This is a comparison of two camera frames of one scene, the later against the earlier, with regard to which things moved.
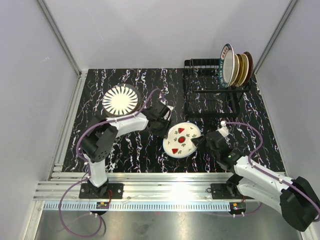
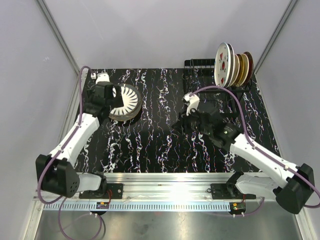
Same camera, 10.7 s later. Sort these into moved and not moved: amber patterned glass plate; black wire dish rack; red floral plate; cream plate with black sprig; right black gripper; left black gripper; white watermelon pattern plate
Moved: right black gripper; left black gripper; white watermelon pattern plate
Not moved: amber patterned glass plate; black wire dish rack; cream plate with black sprig; red floral plate
